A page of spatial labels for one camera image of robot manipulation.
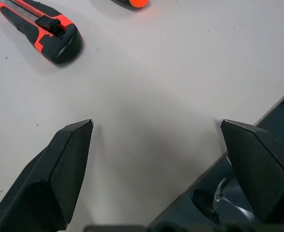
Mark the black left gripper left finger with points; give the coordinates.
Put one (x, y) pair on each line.
(47, 183)

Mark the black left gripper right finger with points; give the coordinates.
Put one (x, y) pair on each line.
(260, 169)

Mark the orange black utility knife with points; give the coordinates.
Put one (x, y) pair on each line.
(59, 43)

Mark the orange black screwdriver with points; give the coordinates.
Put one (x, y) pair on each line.
(138, 3)

